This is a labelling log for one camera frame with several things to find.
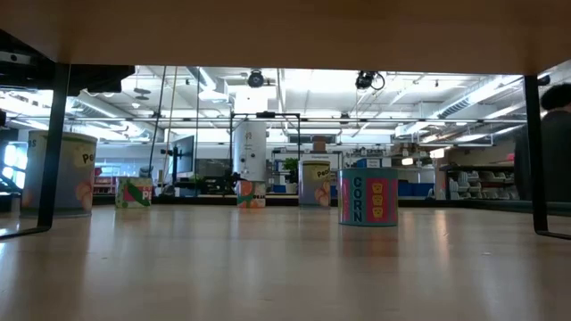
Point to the grey office chair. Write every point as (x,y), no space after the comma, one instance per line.
(145,171)

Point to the green potted plant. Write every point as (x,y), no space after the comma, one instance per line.
(292,166)

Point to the white round column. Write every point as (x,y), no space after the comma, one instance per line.
(250,151)

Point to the thin black upright pole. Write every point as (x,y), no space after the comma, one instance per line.
(197,134)

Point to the black metal table frame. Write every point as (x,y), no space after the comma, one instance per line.
(446,203)

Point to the peach label can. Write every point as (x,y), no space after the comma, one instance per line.
(312,187)
(80,178)

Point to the dark rack with grey bins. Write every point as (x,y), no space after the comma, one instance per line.
(482,168)

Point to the black rectangular rig frame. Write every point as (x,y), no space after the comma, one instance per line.
(265,114)

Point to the black monitor on stand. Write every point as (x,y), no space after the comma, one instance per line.
(184,153)

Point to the blue storage bins row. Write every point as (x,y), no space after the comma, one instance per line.
(415,188)

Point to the red cart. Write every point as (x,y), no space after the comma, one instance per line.
(105,180)

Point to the black slanted pole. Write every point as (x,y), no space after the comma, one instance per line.
(156,134)

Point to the black background robot arm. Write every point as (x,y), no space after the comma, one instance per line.
(218,182)

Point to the wooden shelf with black legs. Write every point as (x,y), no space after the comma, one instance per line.
(285,31)

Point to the round black ceiling camera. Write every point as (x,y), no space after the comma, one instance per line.
(255,79)

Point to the orange and white label can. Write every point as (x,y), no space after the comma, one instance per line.
(250,196)

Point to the tan slanted pole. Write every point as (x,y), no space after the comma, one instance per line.
(169,125)

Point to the brown cardboard box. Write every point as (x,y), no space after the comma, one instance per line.
(319,144)

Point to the peas label can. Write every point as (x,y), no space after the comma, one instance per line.
(134,194)

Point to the red box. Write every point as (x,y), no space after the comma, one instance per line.
(510,157)

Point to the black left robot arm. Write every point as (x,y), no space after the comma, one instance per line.
(102,78)

